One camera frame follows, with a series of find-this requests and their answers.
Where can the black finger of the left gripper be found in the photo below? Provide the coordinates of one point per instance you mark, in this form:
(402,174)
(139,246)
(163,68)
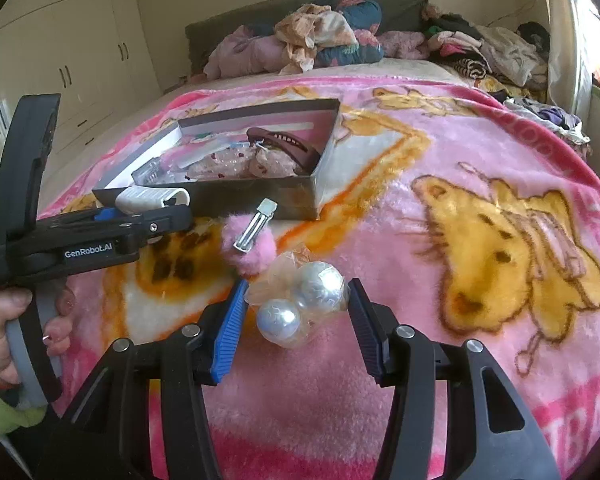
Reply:
(158,222)

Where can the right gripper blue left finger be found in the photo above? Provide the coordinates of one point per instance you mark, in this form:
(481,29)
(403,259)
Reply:
(221,325)

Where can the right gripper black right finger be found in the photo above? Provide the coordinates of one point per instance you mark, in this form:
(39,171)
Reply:
(375,327)

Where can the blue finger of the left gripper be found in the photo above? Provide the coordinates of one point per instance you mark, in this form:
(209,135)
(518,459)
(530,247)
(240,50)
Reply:
(108,214)

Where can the white hair clip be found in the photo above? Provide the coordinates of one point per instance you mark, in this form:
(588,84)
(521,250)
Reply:
(137,199)

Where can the pink pompom hair clip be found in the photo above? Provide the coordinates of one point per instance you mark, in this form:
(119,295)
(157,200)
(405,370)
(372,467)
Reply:
(247,242)

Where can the dark red hair claw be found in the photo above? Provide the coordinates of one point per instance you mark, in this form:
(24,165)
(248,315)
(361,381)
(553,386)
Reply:
(300,151)

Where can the green sleeve forearm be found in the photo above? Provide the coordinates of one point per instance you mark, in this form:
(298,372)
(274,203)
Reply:
(13,418)

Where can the open cardboard jewelry box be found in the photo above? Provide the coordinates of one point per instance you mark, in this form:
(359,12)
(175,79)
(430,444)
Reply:
(297,198)

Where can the person's left hand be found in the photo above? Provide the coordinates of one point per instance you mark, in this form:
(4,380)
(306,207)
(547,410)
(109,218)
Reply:
(56,333)

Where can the clear plastic bag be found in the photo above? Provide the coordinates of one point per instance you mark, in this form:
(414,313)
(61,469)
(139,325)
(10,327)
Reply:
(172,165)

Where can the pink lace scrunchie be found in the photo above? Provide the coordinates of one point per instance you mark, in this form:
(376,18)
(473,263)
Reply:
(245,163)

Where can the pink cartoon fleece blanket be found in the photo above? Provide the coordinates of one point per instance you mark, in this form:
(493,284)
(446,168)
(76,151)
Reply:
(464,219)

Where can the pink lilac garment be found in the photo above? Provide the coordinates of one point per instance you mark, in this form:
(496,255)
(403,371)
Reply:
(247,52)

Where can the cream built-in wardrobe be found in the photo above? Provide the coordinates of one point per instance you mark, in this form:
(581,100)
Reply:
(93,53)

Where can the orange floral cloth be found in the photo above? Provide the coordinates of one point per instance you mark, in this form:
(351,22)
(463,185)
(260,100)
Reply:
(313,28)

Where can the pile of clothes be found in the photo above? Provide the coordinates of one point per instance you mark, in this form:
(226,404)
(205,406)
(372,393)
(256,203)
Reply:
(512,65)

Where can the cream window curtain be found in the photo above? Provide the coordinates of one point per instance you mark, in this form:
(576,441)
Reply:
(574,54)

